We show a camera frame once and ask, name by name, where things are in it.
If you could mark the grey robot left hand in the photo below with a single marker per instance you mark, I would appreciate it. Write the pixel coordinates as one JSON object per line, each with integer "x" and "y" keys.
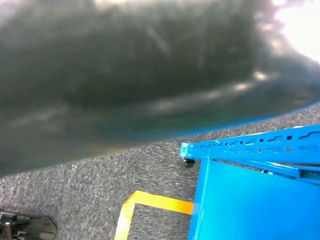
{"x": 124, "y": 76}

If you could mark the blue metal shelf rack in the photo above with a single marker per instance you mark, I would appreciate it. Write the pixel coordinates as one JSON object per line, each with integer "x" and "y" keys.
{"x": 250, "y": 205}

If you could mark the yellow floor tape marking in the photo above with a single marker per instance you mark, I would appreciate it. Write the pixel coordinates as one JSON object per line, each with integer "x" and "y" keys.
{"x": 155, "y": 200}

